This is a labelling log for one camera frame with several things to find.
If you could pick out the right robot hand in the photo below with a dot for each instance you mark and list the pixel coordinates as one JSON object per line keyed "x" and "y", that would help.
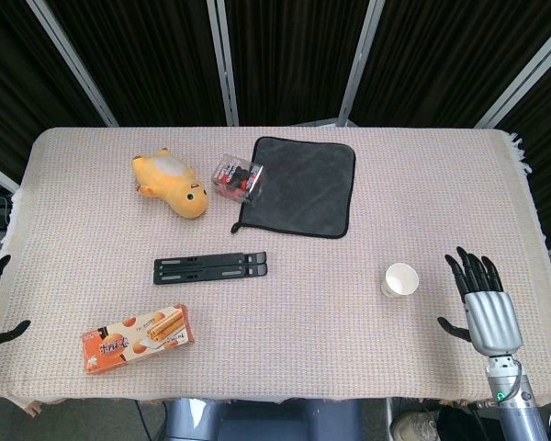
{"x": 490, "y": 317}

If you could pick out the white paper cup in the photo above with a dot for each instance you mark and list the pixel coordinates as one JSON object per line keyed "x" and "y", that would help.
{"x": 401, "y": 280}

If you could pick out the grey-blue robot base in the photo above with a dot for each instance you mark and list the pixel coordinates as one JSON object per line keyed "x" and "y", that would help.
{"x": 266, "y": 420}

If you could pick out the beige shoe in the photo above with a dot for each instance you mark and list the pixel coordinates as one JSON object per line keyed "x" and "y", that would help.
{"x": 413, "y": 425}

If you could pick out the orange snack box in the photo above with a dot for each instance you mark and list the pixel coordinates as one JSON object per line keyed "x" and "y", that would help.
{"x": 138, "y": 338}

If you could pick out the yellow plush toy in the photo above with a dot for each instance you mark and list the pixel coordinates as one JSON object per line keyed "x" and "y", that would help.
{"x": 171, "y": 182}

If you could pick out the beige woven tablecloth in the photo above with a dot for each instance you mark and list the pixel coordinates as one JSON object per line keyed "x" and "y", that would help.
{"x": 275, "y": 262}

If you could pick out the black folding stand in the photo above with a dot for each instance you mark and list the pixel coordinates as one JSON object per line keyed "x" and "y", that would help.
{"x": 210, "y": 268}

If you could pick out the grey cloth with black trim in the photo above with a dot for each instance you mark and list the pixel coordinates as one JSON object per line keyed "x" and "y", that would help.
{"x": 298, "y": 188}

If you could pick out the clear box with red-black items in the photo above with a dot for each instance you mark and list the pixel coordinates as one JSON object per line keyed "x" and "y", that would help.
{"x": 238, "y": 180}

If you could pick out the black folding screen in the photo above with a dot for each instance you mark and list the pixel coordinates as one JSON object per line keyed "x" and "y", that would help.
{"x": 275, "y": 59}

